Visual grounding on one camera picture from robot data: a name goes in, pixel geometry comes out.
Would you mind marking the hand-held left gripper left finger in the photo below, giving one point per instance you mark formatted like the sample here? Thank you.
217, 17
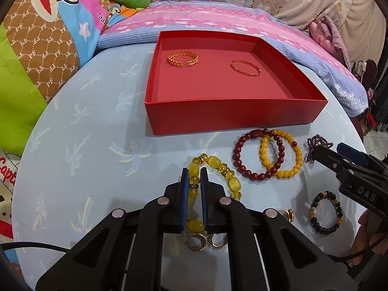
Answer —
185, 194

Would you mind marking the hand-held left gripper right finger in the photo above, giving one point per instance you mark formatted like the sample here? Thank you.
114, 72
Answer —
205, 194

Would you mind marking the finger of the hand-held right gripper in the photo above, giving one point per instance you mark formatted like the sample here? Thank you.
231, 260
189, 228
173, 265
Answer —
329, 160
351, 154

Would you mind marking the red cardboard box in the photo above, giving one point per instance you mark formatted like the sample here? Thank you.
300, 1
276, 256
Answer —
218, 109

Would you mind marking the person's right hand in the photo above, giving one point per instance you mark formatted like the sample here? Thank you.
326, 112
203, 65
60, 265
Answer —
371, 236

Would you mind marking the dark metal stand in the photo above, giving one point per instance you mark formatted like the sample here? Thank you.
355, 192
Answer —
369, 72

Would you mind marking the pink purple cloth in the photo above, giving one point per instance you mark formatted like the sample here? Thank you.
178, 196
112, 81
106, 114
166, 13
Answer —
330, 36

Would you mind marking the thin gold bangle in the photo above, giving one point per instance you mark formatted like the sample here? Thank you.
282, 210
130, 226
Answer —
242, 70

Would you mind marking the white red printed cloth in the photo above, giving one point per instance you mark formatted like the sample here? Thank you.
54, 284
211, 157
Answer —
7, 188

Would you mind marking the pink floral pillow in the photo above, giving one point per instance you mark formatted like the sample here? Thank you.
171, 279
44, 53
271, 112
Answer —
188, 15

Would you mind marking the cartoon monkey quilt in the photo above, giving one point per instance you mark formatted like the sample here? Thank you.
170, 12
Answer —
36, 51

